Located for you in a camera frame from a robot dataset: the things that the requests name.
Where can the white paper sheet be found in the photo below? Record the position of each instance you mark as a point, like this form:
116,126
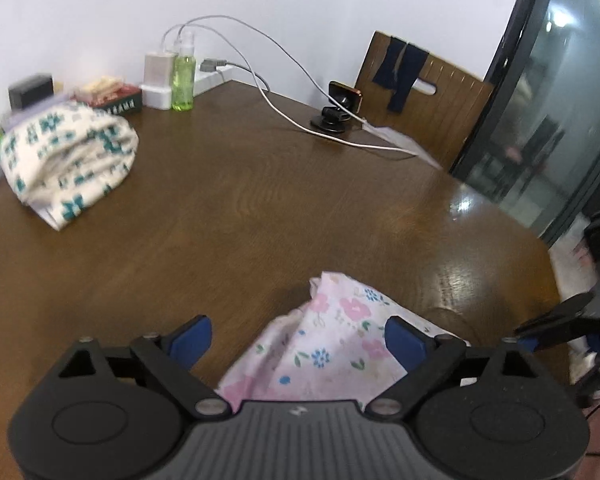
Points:
400,141

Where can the white charger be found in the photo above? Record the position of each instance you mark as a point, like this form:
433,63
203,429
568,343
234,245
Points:
157,72

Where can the purple flat box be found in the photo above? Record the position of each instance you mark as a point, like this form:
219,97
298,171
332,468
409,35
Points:
35,112

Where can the black phone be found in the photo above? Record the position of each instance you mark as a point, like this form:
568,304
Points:
346,95

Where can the white power strip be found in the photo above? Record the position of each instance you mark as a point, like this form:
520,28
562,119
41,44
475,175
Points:
207,77

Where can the black charger block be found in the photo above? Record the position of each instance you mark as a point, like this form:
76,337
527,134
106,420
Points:
30,91

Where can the white pink cloth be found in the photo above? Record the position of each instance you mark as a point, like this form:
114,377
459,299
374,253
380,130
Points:
572,272

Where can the dark blue sock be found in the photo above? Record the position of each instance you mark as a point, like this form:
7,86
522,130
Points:
407,77
387,62

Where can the green spray bottle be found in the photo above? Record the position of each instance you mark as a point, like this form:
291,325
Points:
184,82

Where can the pink floral dress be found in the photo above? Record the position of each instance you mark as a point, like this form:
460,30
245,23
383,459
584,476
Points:
325,350

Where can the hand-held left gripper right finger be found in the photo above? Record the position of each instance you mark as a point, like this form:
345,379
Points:
405,342

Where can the folded cream teal-flower cloth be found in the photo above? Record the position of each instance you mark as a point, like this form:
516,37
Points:
65,160

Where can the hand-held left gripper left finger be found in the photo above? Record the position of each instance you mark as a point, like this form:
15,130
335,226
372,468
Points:
195,337

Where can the dark red box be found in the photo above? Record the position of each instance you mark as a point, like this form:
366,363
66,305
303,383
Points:
112,97

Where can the brown wooden chair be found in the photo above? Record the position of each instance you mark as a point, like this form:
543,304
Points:
450,95

